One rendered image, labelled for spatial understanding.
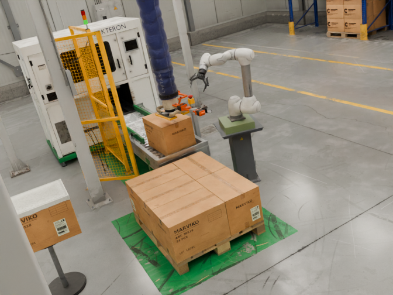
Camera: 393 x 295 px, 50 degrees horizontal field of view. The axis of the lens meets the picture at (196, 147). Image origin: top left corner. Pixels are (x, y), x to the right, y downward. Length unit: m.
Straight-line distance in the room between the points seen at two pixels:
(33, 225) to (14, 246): 2.57
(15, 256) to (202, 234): 2.86
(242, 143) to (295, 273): 1.81
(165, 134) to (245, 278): 1.95
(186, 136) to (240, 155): 0.71
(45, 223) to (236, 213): 1.75
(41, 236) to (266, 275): 2.00
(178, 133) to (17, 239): 3.90
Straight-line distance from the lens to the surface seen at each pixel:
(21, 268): 1.35
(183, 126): 5.06
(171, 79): 4.73
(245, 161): 5.20
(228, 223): 4.14
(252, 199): 4.18
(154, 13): 4.58
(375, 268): 4.02
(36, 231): 3.91
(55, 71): 5.13
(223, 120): 5.07
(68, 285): 4.48
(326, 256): 4.13
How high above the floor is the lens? 2.65
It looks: 24 degrees down
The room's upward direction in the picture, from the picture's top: 12 degrees counter-clockwise
